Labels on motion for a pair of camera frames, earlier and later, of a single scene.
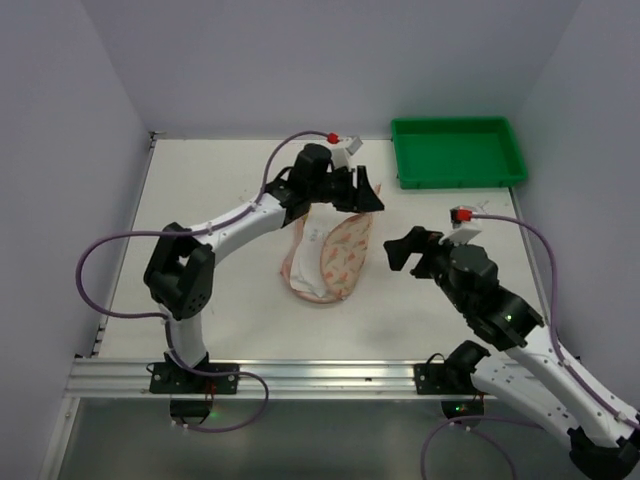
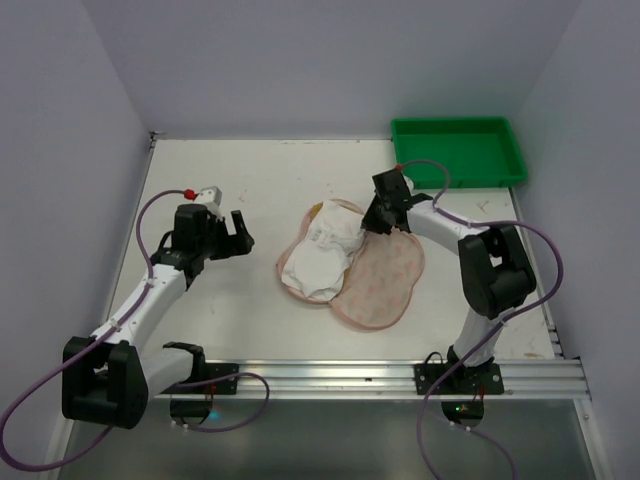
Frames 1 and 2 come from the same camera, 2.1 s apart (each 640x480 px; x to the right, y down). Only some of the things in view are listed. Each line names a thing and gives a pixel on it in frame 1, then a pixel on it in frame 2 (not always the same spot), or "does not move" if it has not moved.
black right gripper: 422,255 to 385,208
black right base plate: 434,379 does not move
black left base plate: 172,379 does not move
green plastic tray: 451,153 does not move
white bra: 307,273 does not move
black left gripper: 355,187 to 226,238
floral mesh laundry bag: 344,253 to 380,280
